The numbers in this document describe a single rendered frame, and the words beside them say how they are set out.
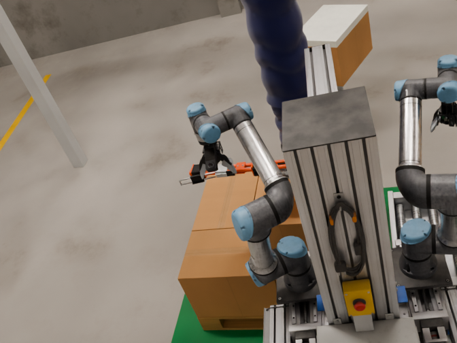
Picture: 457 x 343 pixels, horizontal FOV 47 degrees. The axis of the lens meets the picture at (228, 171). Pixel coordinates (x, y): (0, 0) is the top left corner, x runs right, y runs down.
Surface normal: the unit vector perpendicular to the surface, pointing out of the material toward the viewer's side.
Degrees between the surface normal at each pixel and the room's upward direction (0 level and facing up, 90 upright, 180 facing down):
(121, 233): 0
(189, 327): 0
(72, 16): 90
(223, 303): 90
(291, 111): 0
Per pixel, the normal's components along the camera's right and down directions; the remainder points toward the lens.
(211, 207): -0.27, -0.75
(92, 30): -0.07, 0.64
